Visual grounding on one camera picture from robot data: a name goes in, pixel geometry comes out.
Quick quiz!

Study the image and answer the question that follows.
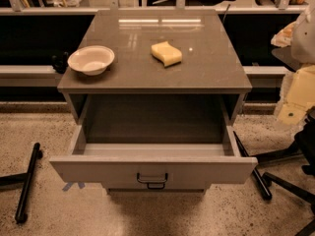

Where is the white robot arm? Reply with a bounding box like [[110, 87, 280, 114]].
[[271, 5, 315, 125]]

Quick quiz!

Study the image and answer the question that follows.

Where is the open top drawer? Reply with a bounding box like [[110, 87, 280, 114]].
[[48, 93, 259, 191]]

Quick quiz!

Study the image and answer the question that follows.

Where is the grey drawer cabinet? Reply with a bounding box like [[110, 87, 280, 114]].
[[56, 8, 253, 195]]

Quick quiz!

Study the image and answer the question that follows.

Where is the yellow wavy sponge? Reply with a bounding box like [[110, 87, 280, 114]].
[[151, 41, 182, 67]]

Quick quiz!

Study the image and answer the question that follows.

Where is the black stand leg left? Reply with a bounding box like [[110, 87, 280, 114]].
[[0, 143, 42, 224]]

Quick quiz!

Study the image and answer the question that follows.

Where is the small black object behind bowl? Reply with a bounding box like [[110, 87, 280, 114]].
[[51, 52, 69, 74]]

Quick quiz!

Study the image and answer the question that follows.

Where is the black metal drawer handle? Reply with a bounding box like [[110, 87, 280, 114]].
[[136, 173, 168, 190]]

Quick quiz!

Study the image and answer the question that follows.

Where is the white ceramic bowl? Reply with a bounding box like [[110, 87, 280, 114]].
[[68, 45, 115, 76]]

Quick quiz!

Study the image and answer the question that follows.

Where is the black stand legs right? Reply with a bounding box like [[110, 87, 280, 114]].
[[232, 106, 315, 236]]

